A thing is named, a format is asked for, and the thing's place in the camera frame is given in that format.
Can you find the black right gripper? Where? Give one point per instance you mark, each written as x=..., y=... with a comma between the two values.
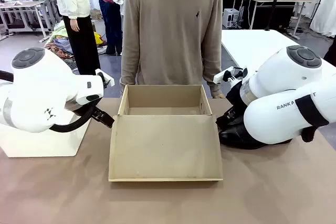
x=237, y=95

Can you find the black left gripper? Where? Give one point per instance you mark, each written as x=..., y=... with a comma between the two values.
x=85, y=107

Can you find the brown cardboard shoe box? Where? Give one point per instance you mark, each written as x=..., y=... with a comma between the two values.
x=165, y=148

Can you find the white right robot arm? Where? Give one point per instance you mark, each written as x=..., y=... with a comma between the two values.
x=283, y=82

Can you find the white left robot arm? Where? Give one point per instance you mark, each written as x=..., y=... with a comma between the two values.
x=39, y=90

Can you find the person's left forearm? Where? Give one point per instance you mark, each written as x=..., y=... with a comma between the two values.
x=212, y=64

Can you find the person's right forearm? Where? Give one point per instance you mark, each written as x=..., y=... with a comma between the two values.
x=129, y=64

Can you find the white plastic storage box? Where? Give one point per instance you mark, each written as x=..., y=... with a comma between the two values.
x=39, y=142

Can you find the small background cardboard box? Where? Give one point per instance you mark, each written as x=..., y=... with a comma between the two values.
x=95, y=14

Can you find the person's left hand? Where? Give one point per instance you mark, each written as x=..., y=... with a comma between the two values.
x=218, y=93

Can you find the person's right hand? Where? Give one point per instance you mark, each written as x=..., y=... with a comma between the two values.
x=122, y=90

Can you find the white table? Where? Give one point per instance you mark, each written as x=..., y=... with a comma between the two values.
x=252, y=43

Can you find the colourful clothes pile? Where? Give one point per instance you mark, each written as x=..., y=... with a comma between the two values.
x=60, y=43

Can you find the person in pink top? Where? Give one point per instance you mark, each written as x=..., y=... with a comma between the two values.
x=110, y=24

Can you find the person in white jacket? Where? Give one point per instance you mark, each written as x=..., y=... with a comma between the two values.
x=78, y=24

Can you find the person in beige sweater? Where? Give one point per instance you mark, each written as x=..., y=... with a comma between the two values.
x=170, y=30

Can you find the dark background desk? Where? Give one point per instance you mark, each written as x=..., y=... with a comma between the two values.
x=262, y=11

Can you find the person in black clothes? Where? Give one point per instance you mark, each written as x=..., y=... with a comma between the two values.
x=331, y=56

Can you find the white curtain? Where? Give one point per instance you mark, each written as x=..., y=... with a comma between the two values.
x=325, y=3

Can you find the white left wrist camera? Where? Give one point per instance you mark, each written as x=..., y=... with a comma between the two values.
x=105, y=78

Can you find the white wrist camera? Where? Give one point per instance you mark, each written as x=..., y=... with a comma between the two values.
x=223, y=75
x=105, y=78

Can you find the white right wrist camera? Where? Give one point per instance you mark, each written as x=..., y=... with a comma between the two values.
x=223, y=75

